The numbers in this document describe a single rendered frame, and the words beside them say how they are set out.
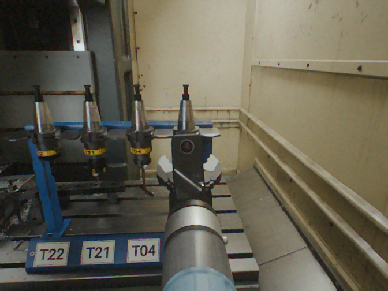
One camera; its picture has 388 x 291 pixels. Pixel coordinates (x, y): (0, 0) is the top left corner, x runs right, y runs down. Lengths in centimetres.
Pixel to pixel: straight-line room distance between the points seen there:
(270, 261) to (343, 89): 53
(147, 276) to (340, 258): 47
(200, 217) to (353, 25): 54
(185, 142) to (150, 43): 124
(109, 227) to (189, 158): 52
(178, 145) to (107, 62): 92
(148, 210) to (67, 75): 70
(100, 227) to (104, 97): 65
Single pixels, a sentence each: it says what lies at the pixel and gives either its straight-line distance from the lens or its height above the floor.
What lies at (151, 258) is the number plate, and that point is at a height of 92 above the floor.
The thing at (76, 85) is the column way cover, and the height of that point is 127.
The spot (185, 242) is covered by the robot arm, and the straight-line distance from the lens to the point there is 29.
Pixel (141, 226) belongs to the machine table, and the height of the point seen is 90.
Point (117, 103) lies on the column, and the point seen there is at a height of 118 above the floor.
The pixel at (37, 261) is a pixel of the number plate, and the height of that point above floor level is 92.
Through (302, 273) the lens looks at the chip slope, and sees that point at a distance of 83.
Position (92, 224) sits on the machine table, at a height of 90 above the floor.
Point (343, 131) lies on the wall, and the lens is 69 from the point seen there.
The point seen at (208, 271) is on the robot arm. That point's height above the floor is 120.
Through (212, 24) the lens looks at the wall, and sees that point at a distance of 159.
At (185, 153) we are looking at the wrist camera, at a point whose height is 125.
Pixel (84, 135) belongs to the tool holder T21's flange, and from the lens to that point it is 62.
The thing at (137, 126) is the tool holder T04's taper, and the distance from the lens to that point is 60.
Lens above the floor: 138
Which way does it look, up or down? 19 degrees down
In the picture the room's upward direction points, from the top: straight up
